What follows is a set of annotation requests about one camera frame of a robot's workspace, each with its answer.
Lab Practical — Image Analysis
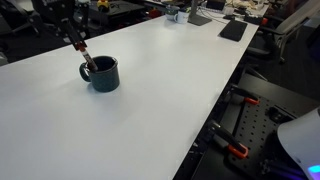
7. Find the yellow toy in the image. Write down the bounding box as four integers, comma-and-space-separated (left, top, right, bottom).
96, 0, 111, 11

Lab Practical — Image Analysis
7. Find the grey office chair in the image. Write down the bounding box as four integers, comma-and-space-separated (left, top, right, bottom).
245, 0, 320, 65

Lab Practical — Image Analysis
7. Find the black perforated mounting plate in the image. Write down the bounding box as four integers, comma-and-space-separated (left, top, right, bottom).
191, 73, 320, 180

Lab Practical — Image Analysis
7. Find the dark speckled mug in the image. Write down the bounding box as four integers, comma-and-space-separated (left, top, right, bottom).
78, 55, 121, 94

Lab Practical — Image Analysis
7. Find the red small object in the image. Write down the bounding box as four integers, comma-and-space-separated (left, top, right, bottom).
147, 8, 163, 20

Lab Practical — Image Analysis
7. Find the black flat pad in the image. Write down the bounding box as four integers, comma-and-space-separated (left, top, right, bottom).
218, 19, 249, 43

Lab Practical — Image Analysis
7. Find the orange handled black clamp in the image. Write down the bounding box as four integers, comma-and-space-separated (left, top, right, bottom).
229, 84, 261, 106
209, 120, 250, 160

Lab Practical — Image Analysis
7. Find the red capped marker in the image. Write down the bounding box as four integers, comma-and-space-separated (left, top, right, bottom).
77, 44, 100, 73

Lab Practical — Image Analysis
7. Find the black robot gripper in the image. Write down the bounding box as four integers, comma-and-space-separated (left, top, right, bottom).
32, 0, 89, 52

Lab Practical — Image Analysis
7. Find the teal bowl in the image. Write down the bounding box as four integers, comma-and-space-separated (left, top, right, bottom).
165, 4, 181, 21

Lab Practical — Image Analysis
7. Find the grey monitor stand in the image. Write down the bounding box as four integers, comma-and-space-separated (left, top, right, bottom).
187, 0, 213, 27

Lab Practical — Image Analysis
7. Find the white coffee mug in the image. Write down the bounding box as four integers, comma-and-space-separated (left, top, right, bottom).
173, 10, 190, 25

